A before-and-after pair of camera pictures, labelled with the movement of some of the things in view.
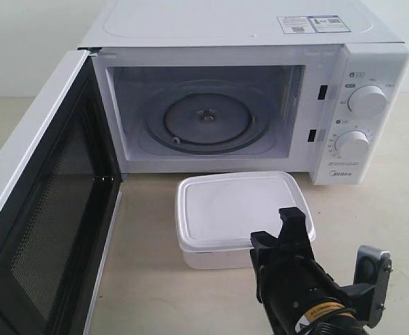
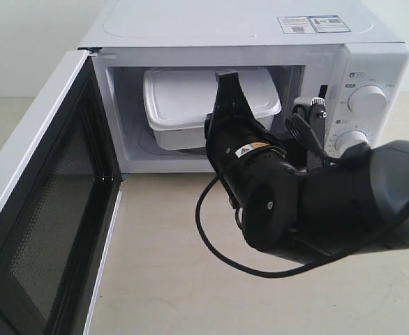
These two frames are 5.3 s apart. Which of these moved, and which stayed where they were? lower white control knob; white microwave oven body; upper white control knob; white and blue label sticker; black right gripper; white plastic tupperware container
Moved: white plastic tupperware container; black right gripper
Stayed: white microwave oven body; lower white control knob; white and blue label sticker; upper white control knob
